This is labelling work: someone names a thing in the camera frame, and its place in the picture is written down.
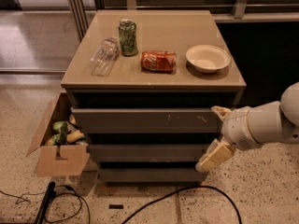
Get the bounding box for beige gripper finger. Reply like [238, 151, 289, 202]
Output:
[211, 105, 232, 121]
[195, 139, 235, 173]

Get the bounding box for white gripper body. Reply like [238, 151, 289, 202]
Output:
[221, 106, 262, 150]

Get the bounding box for grey top drawer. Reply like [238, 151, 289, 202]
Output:
[72, 108, 222, 133]

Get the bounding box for grey drawer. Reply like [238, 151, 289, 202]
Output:
[98, 168, 207, 183]
[72, 108, 222, 133]
[87, 144, 208, 162]

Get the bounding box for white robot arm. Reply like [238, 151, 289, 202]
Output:
[195, 82, 299, 173]

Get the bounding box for grey bottom drawer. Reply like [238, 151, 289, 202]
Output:
[98, 168, 207, 183]

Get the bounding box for grey drawer cabinet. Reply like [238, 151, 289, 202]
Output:
[62, 10, 246, 171]

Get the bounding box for grey middle drawer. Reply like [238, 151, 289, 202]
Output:
[87, 144, 208, 162]

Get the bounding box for white bowl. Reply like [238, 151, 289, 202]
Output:
[186, 45, 231, 74]

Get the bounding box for orange soda can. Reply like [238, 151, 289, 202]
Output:
[140, 50, 176, 73]

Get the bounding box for green drink can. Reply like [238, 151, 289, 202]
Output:
[119, 19, 138, 56]

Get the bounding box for clear plastic bottle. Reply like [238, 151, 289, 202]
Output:
[90, 36, 120, 77]

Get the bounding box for snack bags in box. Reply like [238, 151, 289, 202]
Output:
[45, 115, 88, 146]

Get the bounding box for cardboard box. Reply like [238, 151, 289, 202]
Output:
[26, 91, 90, 177]

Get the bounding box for black bar on floor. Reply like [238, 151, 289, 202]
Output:
[34, 181, 56, 224]

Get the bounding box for thick black floor cable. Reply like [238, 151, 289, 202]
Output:
[121, 185, 243, 224]

